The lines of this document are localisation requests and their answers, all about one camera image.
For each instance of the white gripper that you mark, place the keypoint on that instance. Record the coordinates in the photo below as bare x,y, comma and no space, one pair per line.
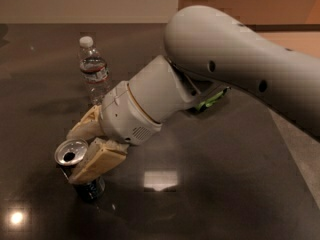
128,114

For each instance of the dark redbull can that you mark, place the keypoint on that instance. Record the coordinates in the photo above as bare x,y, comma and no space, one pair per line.
67,156

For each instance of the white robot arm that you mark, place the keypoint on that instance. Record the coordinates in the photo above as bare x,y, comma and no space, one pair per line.
205,49

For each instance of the clear plastic water bottle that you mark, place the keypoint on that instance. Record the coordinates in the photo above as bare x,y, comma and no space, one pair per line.
94,70

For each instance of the green snack bag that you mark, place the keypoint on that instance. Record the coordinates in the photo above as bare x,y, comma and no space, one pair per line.
211,101

